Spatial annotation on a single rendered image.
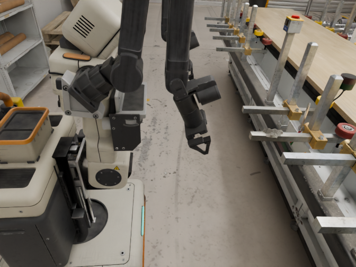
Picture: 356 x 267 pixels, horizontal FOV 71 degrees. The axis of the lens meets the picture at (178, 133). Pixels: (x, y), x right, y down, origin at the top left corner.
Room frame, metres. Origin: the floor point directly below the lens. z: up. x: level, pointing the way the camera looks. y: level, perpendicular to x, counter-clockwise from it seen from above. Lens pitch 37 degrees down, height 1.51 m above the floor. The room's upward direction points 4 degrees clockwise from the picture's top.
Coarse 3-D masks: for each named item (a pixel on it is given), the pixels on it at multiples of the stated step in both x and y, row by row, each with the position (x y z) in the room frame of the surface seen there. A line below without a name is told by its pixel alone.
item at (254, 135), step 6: (252, 132) 0.89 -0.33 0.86; (258, 132) 0.89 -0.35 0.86; (288, 132) 0.90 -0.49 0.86; (294, 132) 0.91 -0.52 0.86; (252, 138) 0.87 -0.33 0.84; (258, 138) 0.87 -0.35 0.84; (264, 138) 0.87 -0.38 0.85; (270, 138) 0.87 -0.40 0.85; (276, 138) 0.87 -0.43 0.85; (282, 138) 0.87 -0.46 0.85; (288, 138) 0.88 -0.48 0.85; (294, 138) 0.88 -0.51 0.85; (300, 138) 0.88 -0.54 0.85; (306, 138) 0.88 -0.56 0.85; (330, 138) 0.89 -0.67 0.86; (336, 138) 0.89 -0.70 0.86; (342, 138) 0.89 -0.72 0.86
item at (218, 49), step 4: (216, 48) 2.12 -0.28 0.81; (220, 48) 2.12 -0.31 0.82; (224, 48) 2.12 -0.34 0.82; (228, 48) 2.12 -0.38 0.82; (232, 48) 2.12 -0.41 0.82; (236, 48) 2.13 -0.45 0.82; (240, 48) 2.14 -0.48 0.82; (244, 48) 2.14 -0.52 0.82; (252, 48) 2.16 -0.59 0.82; (256, 48) 2.16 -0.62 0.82; (252, 52) 2.13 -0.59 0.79; (256, 52) 2.14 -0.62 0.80; (260, 52) 2.14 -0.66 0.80; (264, 52) 2.14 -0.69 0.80
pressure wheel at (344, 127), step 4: (340, 124) 0.92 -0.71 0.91; (344, 124) 0.93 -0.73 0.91; (348, 124) 0.93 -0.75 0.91; (336, 128) 0.91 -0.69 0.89; (340, 128) 0.90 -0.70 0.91; (344, 128) 0.90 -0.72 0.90; (348, 128) 0.90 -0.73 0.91; (352, 128) 0.90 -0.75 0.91; (336, 132) 0.90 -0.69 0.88; (340, 132) 0.89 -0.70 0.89; (344, 132) 0.87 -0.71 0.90; (348, 132) 0.87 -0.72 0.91; (352, 132) 0.87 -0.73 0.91; (340, 136) 0.88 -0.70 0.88; (344, 136) 0.87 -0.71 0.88; (348, 136) 0.87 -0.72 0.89; (352, 136) 0.87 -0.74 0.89
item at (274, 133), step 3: (264, 129) 0.91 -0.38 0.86; (267, 129) 0.90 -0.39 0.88; (270, 129) 0.89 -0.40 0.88; (273, 129) 0.91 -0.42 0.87; (276, 129) 0.91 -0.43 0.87; (264, 132) 0.89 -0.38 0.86; (267, 132) 0.89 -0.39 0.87; (270, 132) 0.89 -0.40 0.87; (273, 132) 0.88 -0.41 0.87; (276, 132) 0.88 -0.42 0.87; (279, 132) 0.88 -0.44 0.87; (282, 132) 0.89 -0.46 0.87; (267, 135) 0.87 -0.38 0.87; (270, 135) 0.86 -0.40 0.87; (273, 135) 0.86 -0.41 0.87; (276, 135) 0.87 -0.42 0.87; (279, 135) 0.87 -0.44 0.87
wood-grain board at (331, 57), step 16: (256, 16) 3.01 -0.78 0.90; (272, 16) 3.06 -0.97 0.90; (304, 16) 3.17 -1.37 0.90; (272, 32) 2.39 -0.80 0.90; (304, 32) 2.47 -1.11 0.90; (320, 32) 2.50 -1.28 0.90; (304, 48) 1.99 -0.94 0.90; (320, 48) 2.02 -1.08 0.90; (336, 48) 2.04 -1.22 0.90; (352, 48) 2.07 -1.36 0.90; (320, 64) 1.67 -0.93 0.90; (336, 64) 1.69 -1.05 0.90; (352, 64) 1.71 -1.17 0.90; (320, 80) 1.40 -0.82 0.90; (336, 96) 1.20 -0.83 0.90; (352, 96) 1.22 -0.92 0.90; (352, 112) 1.05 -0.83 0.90
